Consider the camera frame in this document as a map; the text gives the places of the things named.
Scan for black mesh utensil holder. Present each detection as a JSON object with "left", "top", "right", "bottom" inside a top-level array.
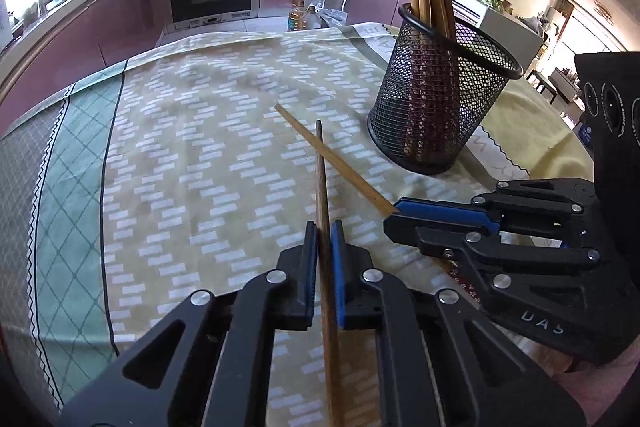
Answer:
[{"left": 367, "top": 3, "right": 524, "bottom": 176}]

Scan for yellow cloth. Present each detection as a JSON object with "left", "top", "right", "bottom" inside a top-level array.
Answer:
[{"left": 465, "top": 74, "right": 596, "bottom": 188}]

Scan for green beige patterned tablecloth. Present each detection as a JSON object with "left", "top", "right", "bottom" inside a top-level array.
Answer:
[{"left": 0, "top": 22, "right": 531, "bottom": 427}]

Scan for round ceiling lamp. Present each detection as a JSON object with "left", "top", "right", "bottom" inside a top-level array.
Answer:
[{"left": 594, "top": 0, "right": 616, "bottom": 26}]

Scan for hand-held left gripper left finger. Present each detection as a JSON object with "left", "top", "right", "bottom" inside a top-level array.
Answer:
[{"left": 60, "top": 221, "right": 321, "bottom": 427}]

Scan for pink lower cabinets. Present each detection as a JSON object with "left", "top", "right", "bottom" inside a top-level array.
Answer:
[{"left": 0, "top": 0, "right": 412, "bottom": 125}]

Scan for wooden chopstick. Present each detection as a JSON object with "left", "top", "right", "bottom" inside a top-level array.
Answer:
[
  {"left": 274, "top": 103, "right": 478, "bottom": 303},
  {"left": 314, "top": 119, "right": 346, "bottom": 427}
]

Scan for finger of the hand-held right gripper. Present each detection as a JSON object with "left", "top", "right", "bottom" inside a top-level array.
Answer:
[
  {"left": 383, "top": 215, "right": 603, "bottom": 309},
  {"left": 392, "top": 178, "right": 599, "bottom": 235}
]

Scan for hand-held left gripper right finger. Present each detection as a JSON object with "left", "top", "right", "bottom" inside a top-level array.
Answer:
[{"left": 330, "top": 219, "right": 586, "bottom": 427}]

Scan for yellow cooking oil bottle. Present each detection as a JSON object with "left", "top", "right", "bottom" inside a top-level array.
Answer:
[{"left": 287, "top": 2, "right": 308, "bottom": 32}]

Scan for person's right forearm pink sleeve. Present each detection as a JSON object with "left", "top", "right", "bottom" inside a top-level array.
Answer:
[{"left": 550, "top": 349, "right": 640, "bottom": 427}]

